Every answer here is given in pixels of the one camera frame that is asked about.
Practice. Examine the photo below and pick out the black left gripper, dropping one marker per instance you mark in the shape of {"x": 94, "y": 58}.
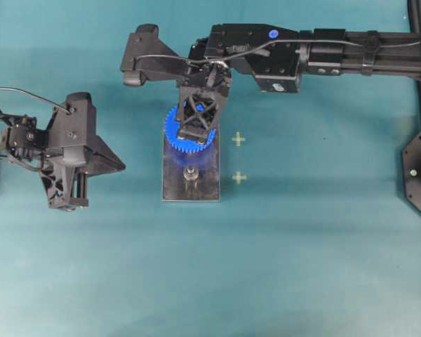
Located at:
{"x": 63, "y": 177}

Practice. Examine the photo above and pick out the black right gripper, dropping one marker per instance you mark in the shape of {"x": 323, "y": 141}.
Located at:
{"x": 198, "y": 105}

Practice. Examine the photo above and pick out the large blue plastic gear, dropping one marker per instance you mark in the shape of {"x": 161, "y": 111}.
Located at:
{"x": 183, "y": 145}

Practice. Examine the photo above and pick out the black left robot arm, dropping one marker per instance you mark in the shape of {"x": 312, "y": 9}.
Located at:
{"x": 23, "y": 142}

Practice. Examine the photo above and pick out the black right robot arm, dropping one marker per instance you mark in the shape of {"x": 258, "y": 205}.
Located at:
{"x": 277, "y": 58}

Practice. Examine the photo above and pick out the grey metal base plate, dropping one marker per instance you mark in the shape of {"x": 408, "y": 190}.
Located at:
{"x": 191, "y": 177}

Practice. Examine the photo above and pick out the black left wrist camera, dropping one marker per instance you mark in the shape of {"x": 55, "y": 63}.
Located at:
{"x": 73, "y": 141}

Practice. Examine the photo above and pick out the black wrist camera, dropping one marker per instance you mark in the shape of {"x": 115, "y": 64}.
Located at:
{"x": 147, "y": 58}
{"x": 73, "y": 141}

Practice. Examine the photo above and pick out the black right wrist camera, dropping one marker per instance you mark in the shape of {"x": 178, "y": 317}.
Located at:
{"x": 147, "y": 58}

